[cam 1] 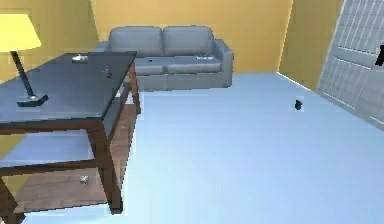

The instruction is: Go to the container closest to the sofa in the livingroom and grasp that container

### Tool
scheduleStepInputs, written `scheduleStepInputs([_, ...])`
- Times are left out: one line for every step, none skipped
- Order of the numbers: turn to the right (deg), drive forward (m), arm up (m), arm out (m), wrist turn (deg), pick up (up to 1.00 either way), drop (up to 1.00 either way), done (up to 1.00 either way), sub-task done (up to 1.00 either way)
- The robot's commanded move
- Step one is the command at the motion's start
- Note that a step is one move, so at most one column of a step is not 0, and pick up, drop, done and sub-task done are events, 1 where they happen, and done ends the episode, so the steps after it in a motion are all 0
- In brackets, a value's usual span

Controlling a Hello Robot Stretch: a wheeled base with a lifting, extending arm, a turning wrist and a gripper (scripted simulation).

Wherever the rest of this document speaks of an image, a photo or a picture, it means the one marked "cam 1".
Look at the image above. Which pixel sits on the grey two-seat sofa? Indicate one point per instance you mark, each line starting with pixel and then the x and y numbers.
pixel 186 63

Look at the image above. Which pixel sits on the yellow shade table lamp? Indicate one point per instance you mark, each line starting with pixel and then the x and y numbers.
pixel 20 36

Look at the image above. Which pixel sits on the small black container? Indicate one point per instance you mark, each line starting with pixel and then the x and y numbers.
pixel 298 105

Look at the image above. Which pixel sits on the dark wooden table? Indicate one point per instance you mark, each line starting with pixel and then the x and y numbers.
pixel 76 86

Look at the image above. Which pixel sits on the grey panelled room door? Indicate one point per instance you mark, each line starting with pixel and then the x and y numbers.
pixel 356 60

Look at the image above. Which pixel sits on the small pale object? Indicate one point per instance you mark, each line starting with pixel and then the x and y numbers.
pixel 84 180

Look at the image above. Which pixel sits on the small dark figurine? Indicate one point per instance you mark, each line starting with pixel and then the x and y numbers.
pixel 108 72

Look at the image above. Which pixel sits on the white dish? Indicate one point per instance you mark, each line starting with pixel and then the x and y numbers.
pixel 80 58

